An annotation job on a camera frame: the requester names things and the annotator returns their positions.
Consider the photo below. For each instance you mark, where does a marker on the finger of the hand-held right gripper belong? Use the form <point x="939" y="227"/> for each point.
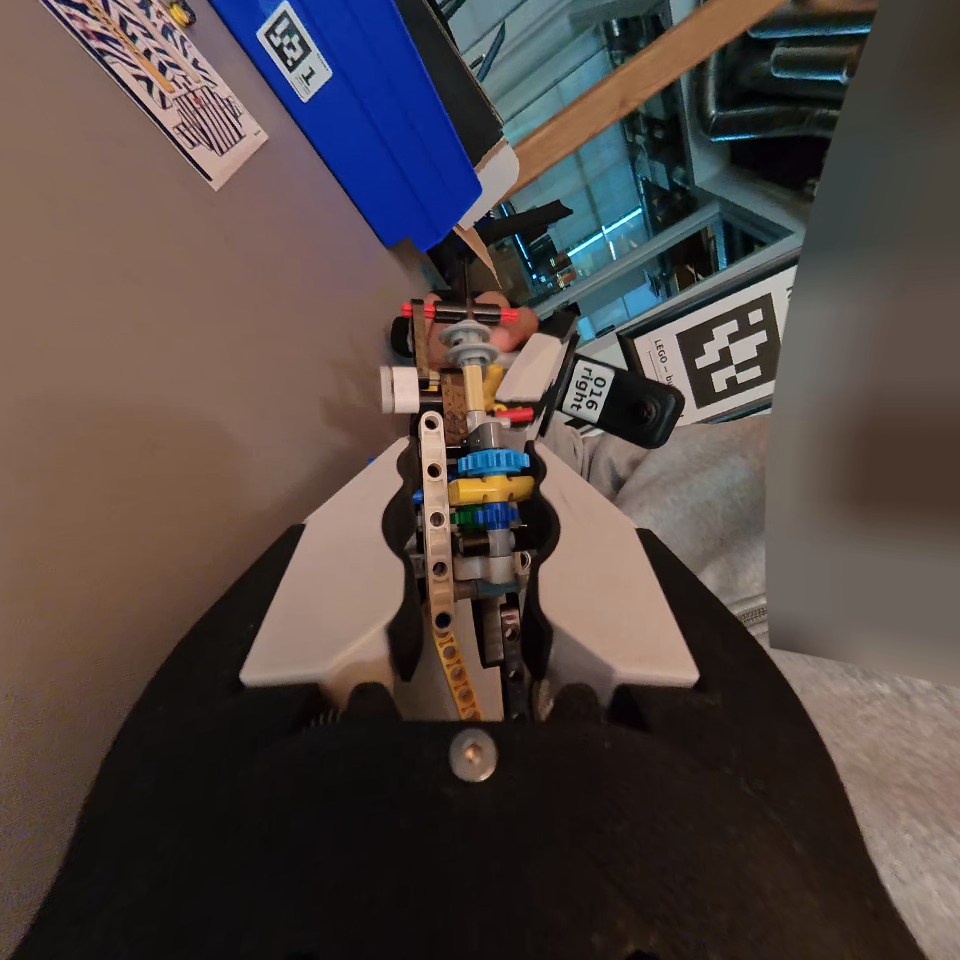
<point x="536" y="367"/>

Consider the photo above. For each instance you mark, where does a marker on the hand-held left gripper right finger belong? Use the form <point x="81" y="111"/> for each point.
<point x="615" y="600"/>

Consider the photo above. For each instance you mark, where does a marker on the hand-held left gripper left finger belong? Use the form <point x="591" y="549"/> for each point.
<point x="322" y="600"/>

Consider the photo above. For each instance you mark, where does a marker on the multicoloured lego gear assembly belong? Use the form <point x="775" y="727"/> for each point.
<point x="480" y="487"/>

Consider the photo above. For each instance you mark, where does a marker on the small yellow lego piece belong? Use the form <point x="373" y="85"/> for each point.
<point x="180" y="10"/>

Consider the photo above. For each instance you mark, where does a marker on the person's right hand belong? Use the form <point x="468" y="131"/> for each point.
<point x="517" y="330"/>

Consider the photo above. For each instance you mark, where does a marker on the white fiducial marker board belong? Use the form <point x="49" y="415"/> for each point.
<point x="735" y="352"/>

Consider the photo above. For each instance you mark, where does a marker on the person's grey sweatshirt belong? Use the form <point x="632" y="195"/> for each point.
<point x="690" y="510"/>

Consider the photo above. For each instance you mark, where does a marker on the wooden beam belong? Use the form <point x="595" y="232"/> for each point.
<point x="637" y="75"/>

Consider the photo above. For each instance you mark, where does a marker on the blue plastic box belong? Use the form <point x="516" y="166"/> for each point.
<point x="360" y="112"/>

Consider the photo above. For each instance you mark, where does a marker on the person's leg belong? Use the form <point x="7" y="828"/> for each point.
<point x="885" y="787"/>

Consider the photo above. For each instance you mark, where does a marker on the metal ventilation ducts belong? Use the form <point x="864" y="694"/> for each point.
<point x="780" y="67"/>

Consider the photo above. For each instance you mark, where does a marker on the zebra striped sticker sheet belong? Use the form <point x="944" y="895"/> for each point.
<point x="187" y="97"/>

